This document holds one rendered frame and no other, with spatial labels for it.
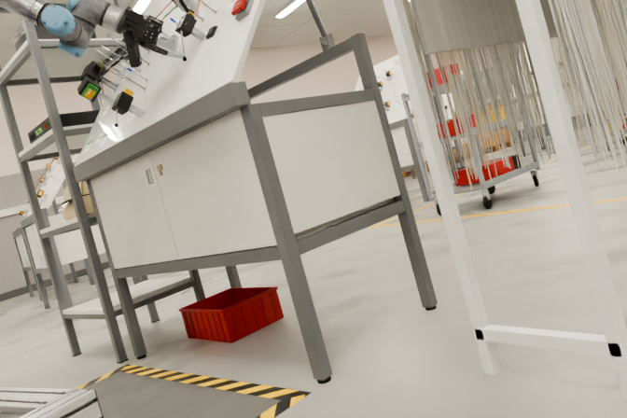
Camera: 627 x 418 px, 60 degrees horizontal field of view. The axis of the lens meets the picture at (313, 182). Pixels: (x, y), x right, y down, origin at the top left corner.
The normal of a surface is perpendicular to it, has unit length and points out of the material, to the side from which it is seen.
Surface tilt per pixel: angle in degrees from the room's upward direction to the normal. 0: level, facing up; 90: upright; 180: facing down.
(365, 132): 90
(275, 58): 90
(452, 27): 90
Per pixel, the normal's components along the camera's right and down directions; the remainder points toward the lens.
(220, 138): -0.69, 0.20
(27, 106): 0.55, -0.14
